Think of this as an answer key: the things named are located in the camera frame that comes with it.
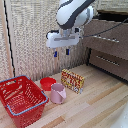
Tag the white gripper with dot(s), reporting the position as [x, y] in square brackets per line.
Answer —
[62, 39]

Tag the yellow red cereal snack box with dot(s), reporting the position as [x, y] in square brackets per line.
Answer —
[72, 80]

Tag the brown drawer cabinet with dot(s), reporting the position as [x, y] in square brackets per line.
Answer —
[107, 41]

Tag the red plastic bowl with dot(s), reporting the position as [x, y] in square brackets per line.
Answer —
[47, 83]

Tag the pink plastic mug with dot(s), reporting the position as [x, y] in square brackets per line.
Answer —
[58, 93]

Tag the red plastic shopping basket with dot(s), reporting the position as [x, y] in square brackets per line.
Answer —
[20, 99]

